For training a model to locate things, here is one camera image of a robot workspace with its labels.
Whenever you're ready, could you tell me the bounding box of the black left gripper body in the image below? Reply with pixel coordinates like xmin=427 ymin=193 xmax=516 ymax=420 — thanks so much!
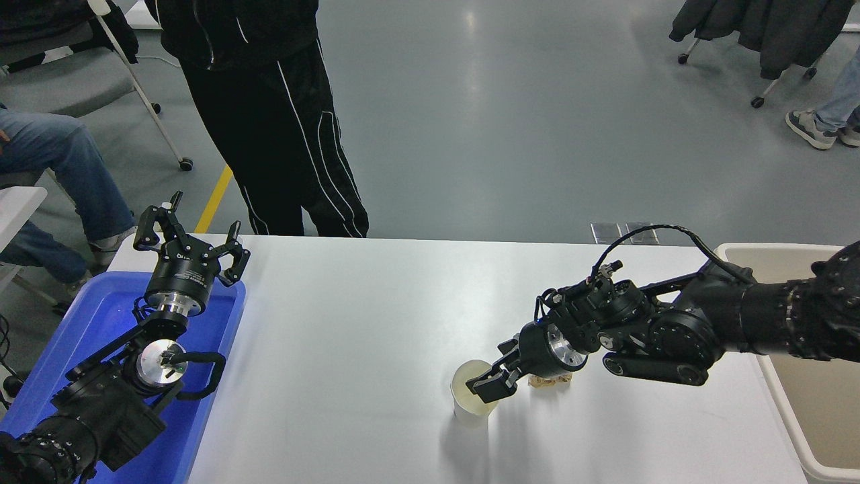
xmin=144 ymin=245 xmax=222 ymax=306

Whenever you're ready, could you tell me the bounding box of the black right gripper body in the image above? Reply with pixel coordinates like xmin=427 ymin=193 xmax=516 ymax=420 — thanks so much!
xmin=517 ymin=322 xmax=570 ymax=381

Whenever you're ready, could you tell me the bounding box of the white paper cup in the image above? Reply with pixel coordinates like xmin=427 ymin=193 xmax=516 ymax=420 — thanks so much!
xmin=450 ymin=360 xmax=502 ymax=428

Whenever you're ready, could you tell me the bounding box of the blue plastic tray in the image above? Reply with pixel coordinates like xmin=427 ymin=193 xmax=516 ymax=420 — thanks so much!
xmin=0 ymin=271 xmax=247 ymax=484

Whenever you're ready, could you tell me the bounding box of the person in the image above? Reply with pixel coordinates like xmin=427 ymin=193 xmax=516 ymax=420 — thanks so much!
xmin=144 ymin=0 xmax=370 ymax=238
xmin=786 ymin=47 xmax=860 ymax=150
xmin=0 ymin=106 xmax=139 ymax=286

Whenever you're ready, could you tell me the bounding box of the small white table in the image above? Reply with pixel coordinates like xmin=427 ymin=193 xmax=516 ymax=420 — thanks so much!
xmin=0 ymin=186 xmax=71 ymax=313

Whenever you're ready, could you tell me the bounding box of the large pale bin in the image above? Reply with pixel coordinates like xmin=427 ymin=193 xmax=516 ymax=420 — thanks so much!
xmin=714 ymin=242 xmax=860 ymax=484

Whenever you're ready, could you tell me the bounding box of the dark grey jacket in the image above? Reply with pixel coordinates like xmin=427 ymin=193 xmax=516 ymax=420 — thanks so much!
xmin=670 ymin=0 xmax=857 ymax=80

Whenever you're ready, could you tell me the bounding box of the black floor cable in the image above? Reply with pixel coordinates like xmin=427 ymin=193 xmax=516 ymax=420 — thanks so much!
xmin=0 ymin=313 xmax=31 ymax=404

